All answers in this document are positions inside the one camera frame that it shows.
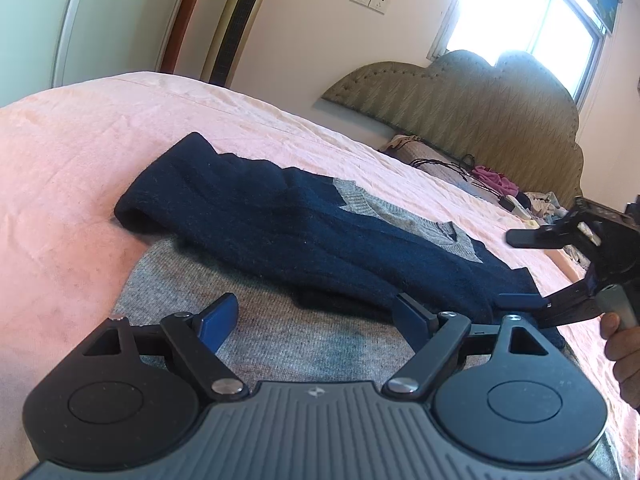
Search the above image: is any white wardrobe sliding door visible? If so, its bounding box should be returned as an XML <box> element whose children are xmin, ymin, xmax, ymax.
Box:
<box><xmin>1</xmin><ymin>0</ymin><xmax>181</xmax><ymax>105</ymax></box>

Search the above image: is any grey navy knit sweater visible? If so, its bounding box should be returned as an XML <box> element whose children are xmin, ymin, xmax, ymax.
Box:
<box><xmin>113</xmin><ymin>131</ymin><xmax>609</xmax><ymax>480</ymax></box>

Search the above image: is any bright window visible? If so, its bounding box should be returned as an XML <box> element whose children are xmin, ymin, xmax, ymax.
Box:
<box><xmin>427</xmin><ymin>0</ymin><xmax>623</xmax><ymax>105</ymax></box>

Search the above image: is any pile of light clothes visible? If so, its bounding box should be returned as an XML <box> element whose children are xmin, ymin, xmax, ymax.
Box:
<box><xmin>499</xmin><ymin>192</ymin><xmax>567</xmax><ymax>229</ymax></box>

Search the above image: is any brown wooden door frame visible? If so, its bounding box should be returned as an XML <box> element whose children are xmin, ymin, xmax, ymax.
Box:
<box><xmin>160</xmin><ymin>0</ymin><xmax>198</xmax><ymax>74</ymax></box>

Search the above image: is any black cable on bed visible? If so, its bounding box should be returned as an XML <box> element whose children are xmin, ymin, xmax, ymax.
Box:
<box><xmin>412</xmin><ymin>153</ymin><xmax>501</xmax><ymax>196</ymax></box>

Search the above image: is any right hand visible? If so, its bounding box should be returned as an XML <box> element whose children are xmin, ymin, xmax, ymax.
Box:
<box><xmin>600</xmin><ymin>312</ymin><xmax>640</xmax><ymax>410</ymax></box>

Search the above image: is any magenta garment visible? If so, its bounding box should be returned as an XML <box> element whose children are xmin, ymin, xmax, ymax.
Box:
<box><xmin>472</xmin><ymin>166</ymin><xmax>520</xmax><ymax>197</ymax></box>

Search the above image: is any patterned pillow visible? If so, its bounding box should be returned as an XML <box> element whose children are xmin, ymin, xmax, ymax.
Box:
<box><xmin>380</xmin><ymin>133</ymin><xmax>470</xmax><ymax>177</ymax></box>

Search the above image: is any gold tower fan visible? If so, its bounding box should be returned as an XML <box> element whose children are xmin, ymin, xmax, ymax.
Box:
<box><xmin>200</xmin><ymin>0</ymin><xmax>262</xmax><ymax>88</ymax></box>

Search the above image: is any olive upholstered headboard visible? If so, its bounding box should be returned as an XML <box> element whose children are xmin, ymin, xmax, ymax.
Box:
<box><xmin>322</xmin><ymin>50</ymin><xmax>584</xmax><ymax>207</ymax></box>

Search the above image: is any pink bed sheet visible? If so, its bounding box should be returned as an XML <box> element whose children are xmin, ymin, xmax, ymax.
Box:
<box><xmin>0</xmin><ymin>70</ymin><xmax>640</xmax><ymax>480</ymax></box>

